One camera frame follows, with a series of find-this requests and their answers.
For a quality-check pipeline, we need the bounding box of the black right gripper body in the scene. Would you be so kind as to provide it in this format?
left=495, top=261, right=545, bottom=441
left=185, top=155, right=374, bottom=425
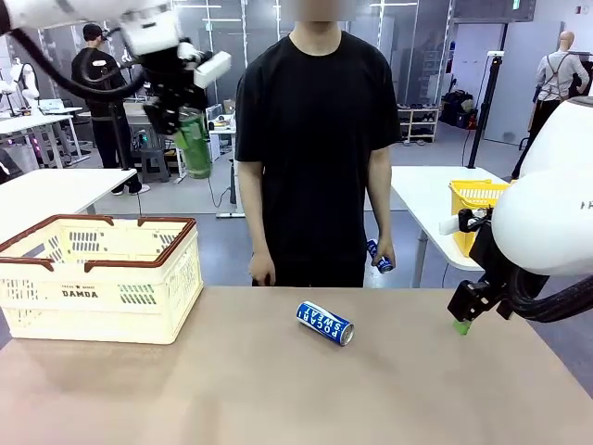
left=468, top=221, right=511, bottom=289

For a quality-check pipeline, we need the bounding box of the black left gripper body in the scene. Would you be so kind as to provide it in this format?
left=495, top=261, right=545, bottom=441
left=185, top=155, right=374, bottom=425
left=144, top=57, right=210, bottom=112

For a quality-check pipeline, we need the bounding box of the blue Pocari Sweat can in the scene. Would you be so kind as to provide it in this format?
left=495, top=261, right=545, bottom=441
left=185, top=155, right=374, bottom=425
left=365, top=238, right=395, bottom=273
left=296, top=299, right=356, bottom=349

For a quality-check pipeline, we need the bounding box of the person's right forearm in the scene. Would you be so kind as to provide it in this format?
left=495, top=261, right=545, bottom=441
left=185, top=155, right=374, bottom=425
left=238, top=194, right=272, bottom=256

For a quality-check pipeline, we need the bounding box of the person's left forearm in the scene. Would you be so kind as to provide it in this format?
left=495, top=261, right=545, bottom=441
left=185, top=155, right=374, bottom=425
left=365, top=194, right=394, bottom=242

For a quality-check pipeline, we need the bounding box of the yellow plastic basket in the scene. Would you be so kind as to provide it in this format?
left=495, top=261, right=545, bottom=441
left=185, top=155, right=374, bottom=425
left=448, top=179, right=513, bottom=259

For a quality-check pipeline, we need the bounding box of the cream folding shopping basket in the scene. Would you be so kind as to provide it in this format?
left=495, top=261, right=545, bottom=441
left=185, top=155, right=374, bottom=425
left=0, top=213, right=205, bottom=346

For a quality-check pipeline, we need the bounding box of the person's left hand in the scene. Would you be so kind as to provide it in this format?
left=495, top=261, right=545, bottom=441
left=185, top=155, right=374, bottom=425
left=372, top=236, right=396, bottom=273

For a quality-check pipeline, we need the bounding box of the person's right hand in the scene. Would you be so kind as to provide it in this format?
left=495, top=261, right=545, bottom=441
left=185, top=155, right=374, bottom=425
left=248, top=251, right=278, bottom=286

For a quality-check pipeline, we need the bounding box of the grey plastic stool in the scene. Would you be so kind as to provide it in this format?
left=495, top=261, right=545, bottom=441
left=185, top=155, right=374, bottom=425
left=138, top=147, right=172, bottom=184

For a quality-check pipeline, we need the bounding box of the black tripod pole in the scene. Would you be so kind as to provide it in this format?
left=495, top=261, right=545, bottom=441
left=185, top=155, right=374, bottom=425
left=107, top=104, right=130, bottom=172

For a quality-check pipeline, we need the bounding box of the bystander in black with cap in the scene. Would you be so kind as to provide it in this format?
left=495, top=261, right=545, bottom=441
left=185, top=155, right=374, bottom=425
left=69, top=22, right=152, bottom=196

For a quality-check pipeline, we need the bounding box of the white background desk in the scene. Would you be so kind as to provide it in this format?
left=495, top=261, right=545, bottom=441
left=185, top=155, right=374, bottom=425
left=0, top=107, right=92, bottom=168

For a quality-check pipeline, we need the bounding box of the black stand with white top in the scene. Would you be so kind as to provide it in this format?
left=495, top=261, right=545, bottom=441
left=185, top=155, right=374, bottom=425
left=466, top=49, right=506, bottom=169

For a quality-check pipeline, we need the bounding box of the white shoe rack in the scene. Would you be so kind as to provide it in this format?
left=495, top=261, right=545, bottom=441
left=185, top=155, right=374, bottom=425
left=397, top=104, right=440, bottom=144

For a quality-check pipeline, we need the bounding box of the person in black t-shirt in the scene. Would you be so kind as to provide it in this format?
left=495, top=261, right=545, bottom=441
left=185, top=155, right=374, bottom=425
left=233, top=0, right=402, bottom=288

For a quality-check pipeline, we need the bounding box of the pile of black bags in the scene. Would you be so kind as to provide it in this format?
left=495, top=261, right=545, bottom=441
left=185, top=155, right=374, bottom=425
left=442, top=90, right=478, bottom=130

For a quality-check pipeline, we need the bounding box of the mannequin with apron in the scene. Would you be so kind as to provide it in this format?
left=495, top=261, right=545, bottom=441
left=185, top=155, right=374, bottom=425
left=511, top=30, right=592, bottom=180

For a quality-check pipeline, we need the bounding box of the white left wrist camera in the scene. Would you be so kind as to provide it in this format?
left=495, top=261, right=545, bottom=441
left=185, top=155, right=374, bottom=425
left=192, top=49, right=233, bottom=90

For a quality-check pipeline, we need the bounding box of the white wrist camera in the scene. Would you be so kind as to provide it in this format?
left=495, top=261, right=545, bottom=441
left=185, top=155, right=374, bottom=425
left=192, top=49, right=233, bottom=90
left=438, top=216, right=465, bottom=236

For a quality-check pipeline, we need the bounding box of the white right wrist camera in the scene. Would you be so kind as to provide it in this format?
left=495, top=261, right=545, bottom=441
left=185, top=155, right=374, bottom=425
left=438, top=216, right=465, bottom=236

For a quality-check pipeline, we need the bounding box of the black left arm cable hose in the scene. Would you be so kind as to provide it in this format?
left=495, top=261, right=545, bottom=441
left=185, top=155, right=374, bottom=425
left=6, top=25, right=154, bottom=101

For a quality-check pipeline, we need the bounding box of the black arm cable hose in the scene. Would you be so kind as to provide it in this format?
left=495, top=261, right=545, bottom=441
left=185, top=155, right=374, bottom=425
left=6, top=25, right=154, bottom=101
left=498, top=266, right=593, bottom=324

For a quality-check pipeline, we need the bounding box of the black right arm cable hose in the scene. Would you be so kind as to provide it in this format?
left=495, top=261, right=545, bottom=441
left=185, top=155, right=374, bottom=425
left=498, top=266, right=593, bottom=324

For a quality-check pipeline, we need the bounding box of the brown basket handle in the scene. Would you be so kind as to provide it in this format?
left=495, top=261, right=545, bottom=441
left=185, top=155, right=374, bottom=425
left=0, top=213, right=115, bottom=273
left=84, top=215, right=198, bottom=273

